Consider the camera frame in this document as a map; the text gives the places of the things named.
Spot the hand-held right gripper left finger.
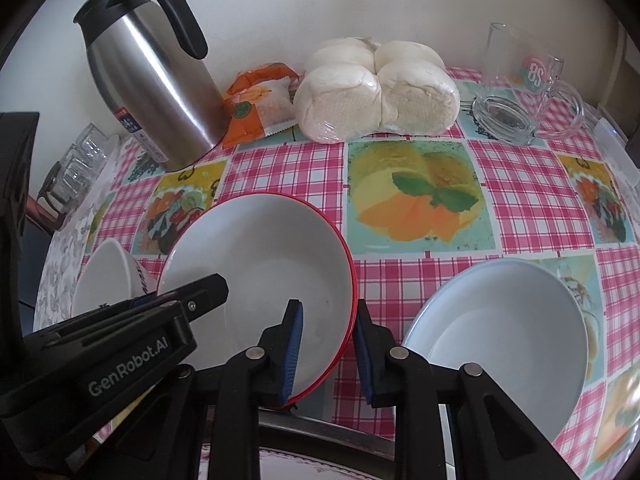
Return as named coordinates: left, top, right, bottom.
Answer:
left=75, top=299, right=304, bottom=480

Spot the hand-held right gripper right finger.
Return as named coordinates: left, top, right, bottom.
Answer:
left=351, top=299, right=583, bottom=480

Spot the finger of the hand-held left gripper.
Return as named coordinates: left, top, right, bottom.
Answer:
left=131, top=273, right=230, bottom=321
left=54, top=300, right=172, bottom=342

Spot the white square bowl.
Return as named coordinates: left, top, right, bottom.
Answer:
left=72, top=237, right=161, bottom=318

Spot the red rim strawberry bowl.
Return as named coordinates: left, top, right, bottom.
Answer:
left=157, top=192, right=358, bottom=406

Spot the stainless steel basin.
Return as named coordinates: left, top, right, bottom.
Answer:
left=257, top=407, right=401, bottom=461

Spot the small pale blue bowl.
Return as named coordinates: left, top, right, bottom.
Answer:
left=402, top=259, right=590, bottom=443

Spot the grey floral tablecloth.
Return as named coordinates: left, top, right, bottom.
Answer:
left=32, top=105, right=640, bottom=326

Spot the pink checked tablecloth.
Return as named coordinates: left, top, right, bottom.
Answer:
left=82, top=62, right=640, bottom=480

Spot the clear glass cup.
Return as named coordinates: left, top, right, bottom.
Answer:
left=57, top=152, right=96, bottom=198
left=75, top=122, right=110, bottom=171

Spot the orange snack packet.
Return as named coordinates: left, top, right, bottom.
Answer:
left=221, top=61, right=302, bottom=149

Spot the stainless steel thermos jug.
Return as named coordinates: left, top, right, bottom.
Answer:
left=72, top=0, right=230, bottom=173

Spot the pack of white steamed buns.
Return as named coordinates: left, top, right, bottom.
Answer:
left=292, top=36, right=462, bottom=143

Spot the clear glass mug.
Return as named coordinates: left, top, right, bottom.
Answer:
left=471, top=22, right=586, bottom=147

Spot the glass teapot black handle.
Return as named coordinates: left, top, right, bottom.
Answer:
left=35, top=160, right=88, bottom=233

